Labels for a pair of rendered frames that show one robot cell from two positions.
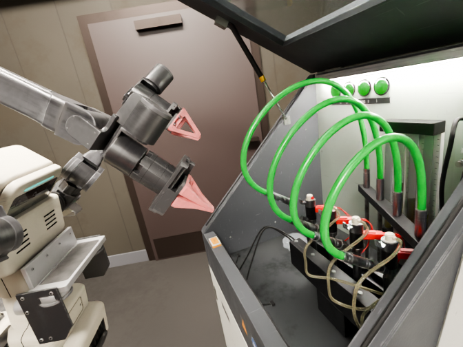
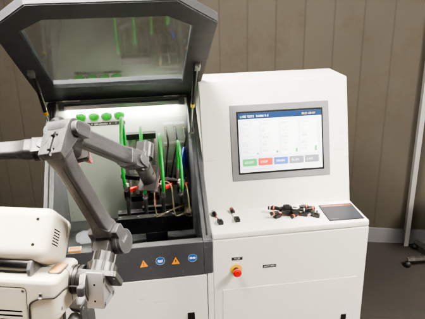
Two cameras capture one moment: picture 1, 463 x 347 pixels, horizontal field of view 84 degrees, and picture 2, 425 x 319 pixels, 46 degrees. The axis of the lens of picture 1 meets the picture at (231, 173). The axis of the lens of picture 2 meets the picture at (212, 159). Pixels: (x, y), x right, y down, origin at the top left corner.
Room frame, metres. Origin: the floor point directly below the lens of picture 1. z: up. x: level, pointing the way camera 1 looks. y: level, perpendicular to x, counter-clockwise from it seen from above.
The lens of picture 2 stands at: (-0.09, 1.78, 2.00)
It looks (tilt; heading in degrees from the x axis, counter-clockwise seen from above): 20 degrees down; 279
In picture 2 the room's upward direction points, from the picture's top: 1 degrees counter-clockwise
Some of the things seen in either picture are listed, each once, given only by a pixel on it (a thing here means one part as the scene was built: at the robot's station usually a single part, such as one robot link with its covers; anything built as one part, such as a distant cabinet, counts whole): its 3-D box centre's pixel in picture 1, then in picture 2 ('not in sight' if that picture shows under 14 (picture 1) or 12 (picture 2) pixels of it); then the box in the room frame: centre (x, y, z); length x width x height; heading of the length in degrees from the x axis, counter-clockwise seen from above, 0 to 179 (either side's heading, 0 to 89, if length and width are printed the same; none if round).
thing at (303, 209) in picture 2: not in sight; (293, 209); (-0.11, -0.28, 1.01); 0.23 x 0.11 x 0.06; 17
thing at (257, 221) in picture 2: not in sight; (285, 218); (-0.08, -0.27, 0.96); 0.70 x 0.22 x 0.03; 17
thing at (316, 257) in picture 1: (344, 291); (155, 226); (0.52, -0.23, 0.91); 0.34 x 0.10 x 0.15; 17
